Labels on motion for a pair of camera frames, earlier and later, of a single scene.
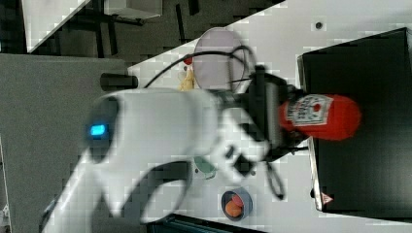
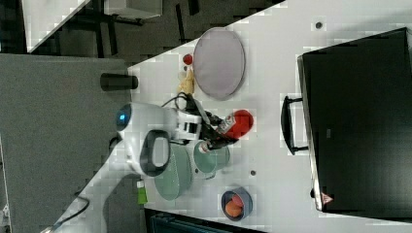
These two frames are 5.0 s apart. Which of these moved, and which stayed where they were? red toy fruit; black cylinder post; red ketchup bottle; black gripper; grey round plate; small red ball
Moved: black gripper; red ketchup bottle
Stayed: black cylinder post; small red ball; red toy fruit; grey round plate
